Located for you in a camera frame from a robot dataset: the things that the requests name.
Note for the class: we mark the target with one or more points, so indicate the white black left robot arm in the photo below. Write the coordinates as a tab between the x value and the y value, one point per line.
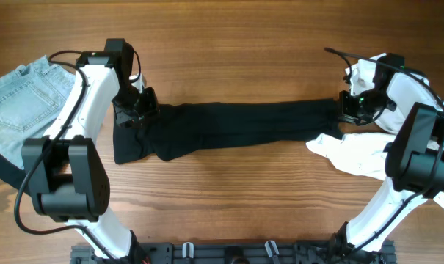
66	186

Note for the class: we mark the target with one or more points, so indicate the black t-shirt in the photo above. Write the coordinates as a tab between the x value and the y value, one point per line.
182	129

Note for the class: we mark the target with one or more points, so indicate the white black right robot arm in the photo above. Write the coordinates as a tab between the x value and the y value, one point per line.
414	162

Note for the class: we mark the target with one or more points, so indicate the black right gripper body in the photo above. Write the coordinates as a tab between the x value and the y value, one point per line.
348	108

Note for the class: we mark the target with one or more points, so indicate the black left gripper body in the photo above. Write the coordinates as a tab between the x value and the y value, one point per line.
132	105

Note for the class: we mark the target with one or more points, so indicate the light blue denim jeans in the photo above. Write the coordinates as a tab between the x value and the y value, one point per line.
31	98

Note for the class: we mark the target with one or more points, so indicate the black folded garment under jeans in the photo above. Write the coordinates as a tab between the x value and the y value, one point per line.
11	174

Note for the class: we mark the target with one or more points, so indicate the white shirt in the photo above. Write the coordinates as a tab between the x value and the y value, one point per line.
362	154

